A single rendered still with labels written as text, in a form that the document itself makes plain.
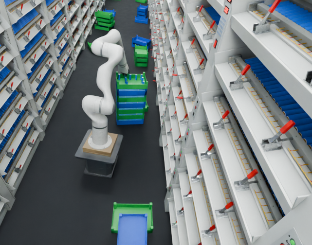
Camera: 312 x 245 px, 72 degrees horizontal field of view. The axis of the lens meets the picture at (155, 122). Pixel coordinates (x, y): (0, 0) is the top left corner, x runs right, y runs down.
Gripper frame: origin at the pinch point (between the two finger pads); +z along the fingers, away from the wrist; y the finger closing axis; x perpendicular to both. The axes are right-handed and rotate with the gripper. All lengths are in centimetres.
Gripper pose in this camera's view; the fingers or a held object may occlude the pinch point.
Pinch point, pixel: (124, 74)
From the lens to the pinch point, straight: 224.1
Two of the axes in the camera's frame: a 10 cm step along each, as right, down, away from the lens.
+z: 0.2, 4.2, 9.1
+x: 3.4, -8.6, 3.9
